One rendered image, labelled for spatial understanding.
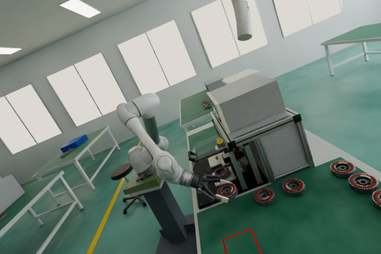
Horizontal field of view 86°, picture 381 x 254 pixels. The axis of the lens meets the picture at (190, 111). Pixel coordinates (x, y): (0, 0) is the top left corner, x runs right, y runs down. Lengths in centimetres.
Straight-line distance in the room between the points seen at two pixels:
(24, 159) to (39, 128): 118
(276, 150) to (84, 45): 591
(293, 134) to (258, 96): 30
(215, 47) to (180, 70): 118
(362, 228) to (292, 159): 45
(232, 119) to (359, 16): 695
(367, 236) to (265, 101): 74
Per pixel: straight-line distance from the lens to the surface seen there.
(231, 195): 118
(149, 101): 151
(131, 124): 143
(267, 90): 131
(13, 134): 812
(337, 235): 116
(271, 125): 125
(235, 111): 127
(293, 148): 138
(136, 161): 195
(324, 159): 155
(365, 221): 121
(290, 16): 685
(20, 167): 851
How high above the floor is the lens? 166
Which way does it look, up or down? 15 degrees down
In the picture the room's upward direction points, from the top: 24 degrees counter-clockwise
